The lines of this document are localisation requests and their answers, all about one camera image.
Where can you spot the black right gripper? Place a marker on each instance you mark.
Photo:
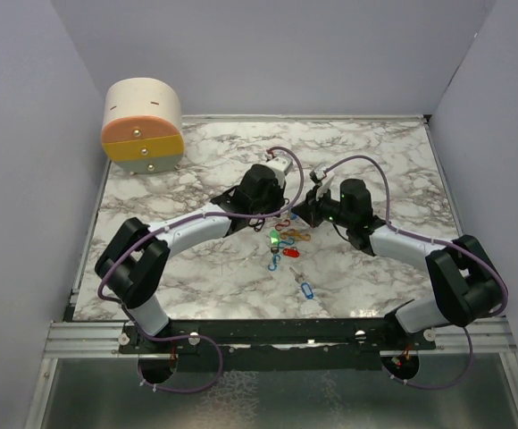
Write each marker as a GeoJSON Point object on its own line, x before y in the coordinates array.
{"type": "Point", "coordinates": [309, 207]}

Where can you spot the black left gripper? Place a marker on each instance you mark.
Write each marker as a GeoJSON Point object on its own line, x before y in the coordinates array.
{"type": "Point", "coordinates": [279, 192]}

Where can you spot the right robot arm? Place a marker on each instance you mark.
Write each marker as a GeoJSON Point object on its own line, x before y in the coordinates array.
{"type": "Point", "coordinates": [465, 283]}

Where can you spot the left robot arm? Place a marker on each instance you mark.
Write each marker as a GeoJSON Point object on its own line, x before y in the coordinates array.
{"type": "Point", "coordinates": [134, 259]}

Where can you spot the black key tag with key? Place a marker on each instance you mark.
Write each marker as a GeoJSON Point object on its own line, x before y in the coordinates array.
{"type": "Point", "coordinates": [258, 225]}

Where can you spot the red S-shaped carabiner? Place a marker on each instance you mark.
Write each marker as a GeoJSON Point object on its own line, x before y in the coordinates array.
{"type": "Point", "coordinates": [282, 225]}

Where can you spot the green key tag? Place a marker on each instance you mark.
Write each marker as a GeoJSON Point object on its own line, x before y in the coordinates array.
{"type": "Point", "coordinates": [274, 238]}

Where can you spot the orange s-shaped carabiner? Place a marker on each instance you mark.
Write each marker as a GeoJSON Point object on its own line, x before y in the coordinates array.
{"type": "Point", "coordinates": [288, 233]}
{"type": "Point", "coordinates": [301, 236]}

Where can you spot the blue s-shaped carabiner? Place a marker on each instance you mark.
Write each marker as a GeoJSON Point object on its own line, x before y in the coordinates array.
{"type": "Point", "coordinates": [288, 243]}
{"type": "Point", "coordinates": [273, 265]}

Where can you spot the red key tag with key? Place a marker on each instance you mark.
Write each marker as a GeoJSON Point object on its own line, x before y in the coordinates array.
{"type": "Point", "coordinates": [290, 252]}

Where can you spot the blue window tag with key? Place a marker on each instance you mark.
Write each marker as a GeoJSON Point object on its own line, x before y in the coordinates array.
{"type": "Point", "coordinates": [304, 285]}

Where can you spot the round three-drawer storage box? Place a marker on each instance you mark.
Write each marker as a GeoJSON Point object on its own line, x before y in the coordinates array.
{"type": "Point", "coordinates": [142, 126]}

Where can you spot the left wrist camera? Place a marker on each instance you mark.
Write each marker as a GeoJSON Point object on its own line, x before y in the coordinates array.
{"type": "Point", "coordinates": [281, 166]}

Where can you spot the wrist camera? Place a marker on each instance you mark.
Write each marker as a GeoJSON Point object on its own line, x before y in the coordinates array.
{"type": "Point", "coordinates": [281, 166]}
{"type": "Point", "coordinates": [321, 179]}

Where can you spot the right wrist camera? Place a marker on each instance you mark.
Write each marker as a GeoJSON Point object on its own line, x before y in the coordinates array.
{"type": "Point", "coordinates": [321, 179]}

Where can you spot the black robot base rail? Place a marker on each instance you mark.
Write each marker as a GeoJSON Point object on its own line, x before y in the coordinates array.
{"type": "Point", "coordinates": [272, 344]}

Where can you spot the aluminium frame rail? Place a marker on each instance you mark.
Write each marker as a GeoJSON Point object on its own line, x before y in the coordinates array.
{"type": "Point", "coordinates": [105, 340]}

